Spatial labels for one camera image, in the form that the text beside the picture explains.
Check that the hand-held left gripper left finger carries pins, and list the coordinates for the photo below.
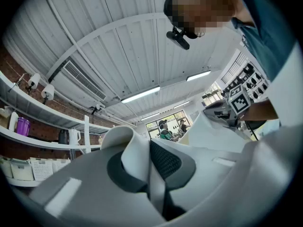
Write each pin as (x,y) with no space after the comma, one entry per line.
(90,185)

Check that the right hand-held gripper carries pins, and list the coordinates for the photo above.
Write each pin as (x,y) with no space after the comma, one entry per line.
(239,100)

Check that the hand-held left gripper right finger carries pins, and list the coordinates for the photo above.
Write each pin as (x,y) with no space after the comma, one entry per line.
(213,178)

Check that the white cloth with triangle pattern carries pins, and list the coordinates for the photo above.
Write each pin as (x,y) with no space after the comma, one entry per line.
(135,145)

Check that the person's right forearm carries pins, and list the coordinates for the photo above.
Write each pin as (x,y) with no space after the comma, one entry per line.
(260,112)

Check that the ceiling tube light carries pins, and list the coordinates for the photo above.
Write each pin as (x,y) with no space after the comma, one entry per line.
(150,116)
(198,75)
(181,104)
(140,94)

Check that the white pegboard with black devices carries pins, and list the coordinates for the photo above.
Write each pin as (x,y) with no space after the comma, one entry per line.
(251,81)

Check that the white electric kettle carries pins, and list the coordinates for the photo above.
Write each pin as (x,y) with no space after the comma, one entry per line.
(73,136)

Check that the row of white storage baskets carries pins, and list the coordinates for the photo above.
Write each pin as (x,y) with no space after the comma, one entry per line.
(40,169)

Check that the black jug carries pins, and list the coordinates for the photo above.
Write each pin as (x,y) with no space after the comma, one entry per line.
(63,136)

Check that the glass window door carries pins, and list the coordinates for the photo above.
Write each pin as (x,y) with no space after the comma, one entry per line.
(154,129)

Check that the person's teal shirt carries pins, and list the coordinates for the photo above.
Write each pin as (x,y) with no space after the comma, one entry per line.
(260,32)

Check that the purple plastic bucket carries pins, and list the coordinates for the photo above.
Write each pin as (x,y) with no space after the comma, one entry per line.
(23,126)

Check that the white shelving unit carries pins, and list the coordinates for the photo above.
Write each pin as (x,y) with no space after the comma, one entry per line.
(35,105)

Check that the white plastic jug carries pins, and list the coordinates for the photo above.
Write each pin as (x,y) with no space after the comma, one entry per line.
(13,122)

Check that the person's head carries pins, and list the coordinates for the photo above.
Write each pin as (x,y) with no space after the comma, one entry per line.
(201,8)

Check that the white spot lamp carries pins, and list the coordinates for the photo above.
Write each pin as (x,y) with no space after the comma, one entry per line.
(34,80)
(48,91)

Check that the white ceiling air conditioner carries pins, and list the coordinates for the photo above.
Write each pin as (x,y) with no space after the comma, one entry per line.
(82,81)

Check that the black head-mounted camera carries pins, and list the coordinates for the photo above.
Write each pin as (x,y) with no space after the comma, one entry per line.
(178,40)

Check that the white security camera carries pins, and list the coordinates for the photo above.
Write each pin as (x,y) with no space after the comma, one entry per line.
(98,107)

